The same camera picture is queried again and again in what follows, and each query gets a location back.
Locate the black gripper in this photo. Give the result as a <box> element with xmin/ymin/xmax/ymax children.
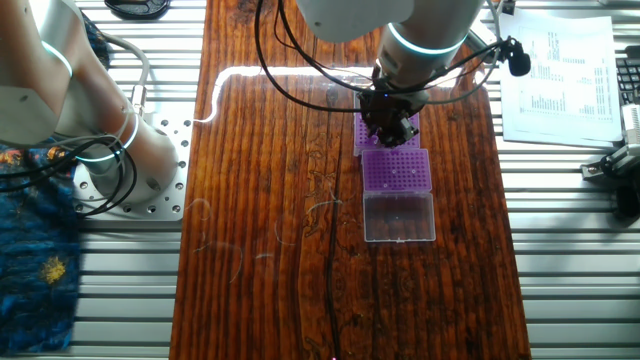
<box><xmin>357</xmin><ymin>85</ymin><xmax>428</xmax><ymax>150</ymax></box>

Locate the purple pipette tip box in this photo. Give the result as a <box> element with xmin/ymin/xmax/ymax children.
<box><xmin>351</xmin><ymin>74</ymin><xmax>422</xmax><ymax>157</ymax></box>
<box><xmin>360</xmin><ymin>148</ymin><xmax>437</xmax><ymax>244</ymax></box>

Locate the brown wooden board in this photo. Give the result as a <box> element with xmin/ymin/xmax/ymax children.
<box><xmin>168</xmin><ymin>0</ymin><xmax>532</xmax><ymax>360</ymax></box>

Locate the printed white paper sheet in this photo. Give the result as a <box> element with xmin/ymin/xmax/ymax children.
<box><xmin>497</xmin><ymin>9</ymin><xmax>625</xmax><ymax>150</ymax></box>

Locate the white ribbed block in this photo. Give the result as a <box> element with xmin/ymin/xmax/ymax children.
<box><xmin>621</xmin><ymin>103</ymin><xmax>640</xmax><ymax>146</ymax></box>

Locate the black keyboard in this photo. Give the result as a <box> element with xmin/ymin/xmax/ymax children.
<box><xmin>614</xmin><ymin>54</ymin><xmax>640</xmax><ymax>106</ymax></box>

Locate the blue starry patterned cloth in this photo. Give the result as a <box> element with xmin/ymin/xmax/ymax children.
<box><xmin>0</xmin><ymin>9</ymin><xmax>114</xmax><ymax>356</ymax></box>

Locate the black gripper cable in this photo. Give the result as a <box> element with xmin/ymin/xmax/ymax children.
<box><xmin>273</xmin><ymin>0</ymin><xmax>396</xmax><ymax>96</ymax></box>

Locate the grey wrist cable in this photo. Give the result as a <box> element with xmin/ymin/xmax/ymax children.
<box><xmin>424</xmin><ymin>0</ymin><xmax>504</xmax><ymax>106</ymax></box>

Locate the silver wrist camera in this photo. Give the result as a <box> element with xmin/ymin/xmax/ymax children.
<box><xmin>465</xmin><ymin>27</ymin><xmax>501</xmax><ymax>55</ymax></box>

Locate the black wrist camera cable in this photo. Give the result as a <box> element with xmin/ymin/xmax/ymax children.
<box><xmin>253</xmin><ymin>0</ymin><xmax>533</xmax><ymax>114</ymax></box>

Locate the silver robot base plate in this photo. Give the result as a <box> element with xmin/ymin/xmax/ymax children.
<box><xmin>72</xmin><ymin>112</ymin><xmax>190</xmax><ymax>222</ymax></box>

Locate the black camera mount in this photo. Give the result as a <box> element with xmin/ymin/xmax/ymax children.
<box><xmin>613</xmin><ymin>182</ymin><xmax>640</xmax><ymax>221</ymax></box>

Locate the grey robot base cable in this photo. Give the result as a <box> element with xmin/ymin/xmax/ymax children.
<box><xmin>99</xmin><ymin>33</ymin><xmax>151</xmax><ymax>117</ymax></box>

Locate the black base cable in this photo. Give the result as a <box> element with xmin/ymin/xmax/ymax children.
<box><xmin>0</xmin><ymin>132</ymin><xmax>140</xmax><ymax>217</ymax></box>

